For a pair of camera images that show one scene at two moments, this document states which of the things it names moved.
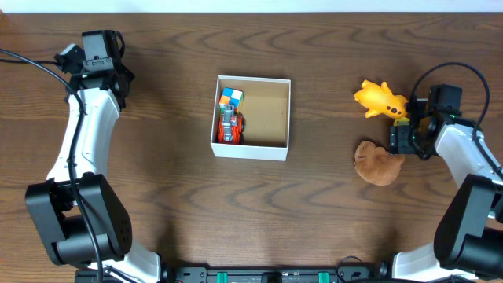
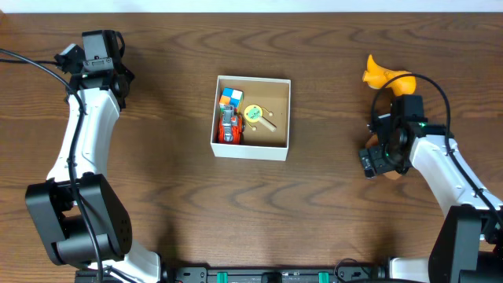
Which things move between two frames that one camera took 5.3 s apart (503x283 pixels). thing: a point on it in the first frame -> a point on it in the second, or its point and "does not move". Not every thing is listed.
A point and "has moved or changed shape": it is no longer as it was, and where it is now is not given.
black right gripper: (399, 141) -> (374, 163)
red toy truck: (231, 126) does not move
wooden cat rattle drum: (402, 122) has moved or changed shape
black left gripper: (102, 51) does not move
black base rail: (264, 274) does not move
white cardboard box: (266, 114) does not move
